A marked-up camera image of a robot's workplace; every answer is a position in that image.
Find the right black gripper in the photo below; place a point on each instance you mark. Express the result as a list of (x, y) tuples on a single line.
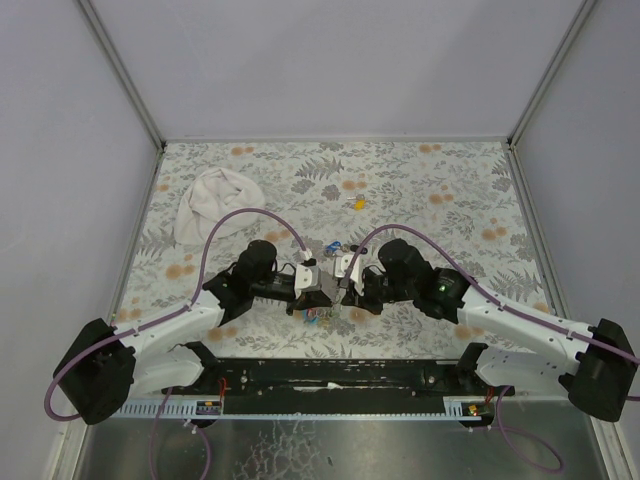
[(363, 301)]

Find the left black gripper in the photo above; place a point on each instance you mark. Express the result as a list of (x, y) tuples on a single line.
[(302, 302)]

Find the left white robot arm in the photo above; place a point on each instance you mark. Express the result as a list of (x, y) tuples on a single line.
[(105, 365)]

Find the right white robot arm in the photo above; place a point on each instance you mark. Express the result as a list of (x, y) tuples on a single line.
[(593, 365)]

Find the floral table mat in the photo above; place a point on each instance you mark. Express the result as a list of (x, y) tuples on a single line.
[(452, 201)]

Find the black tag key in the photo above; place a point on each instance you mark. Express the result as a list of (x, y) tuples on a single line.
[(355, 247)]

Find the blue tag key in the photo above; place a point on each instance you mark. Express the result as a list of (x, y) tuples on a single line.
[(333, 249)]

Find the yellow tag key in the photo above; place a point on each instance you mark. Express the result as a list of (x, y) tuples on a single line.
[(357, 202)]

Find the white crumpled cloth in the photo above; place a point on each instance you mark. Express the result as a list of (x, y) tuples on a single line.
[(213, 194)]

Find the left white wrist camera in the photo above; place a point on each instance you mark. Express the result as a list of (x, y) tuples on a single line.
[(307, 274)]

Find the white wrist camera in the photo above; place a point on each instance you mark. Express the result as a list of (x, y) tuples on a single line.
[(307, 274), (348, 271)]

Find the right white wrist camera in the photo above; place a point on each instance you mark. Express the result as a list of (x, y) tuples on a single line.
[(348, 271)]

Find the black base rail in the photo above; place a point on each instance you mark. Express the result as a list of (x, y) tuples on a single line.
[(275, 387)]

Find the aluminium frame profiles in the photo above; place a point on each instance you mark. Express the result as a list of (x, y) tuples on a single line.
[(614, 446)]

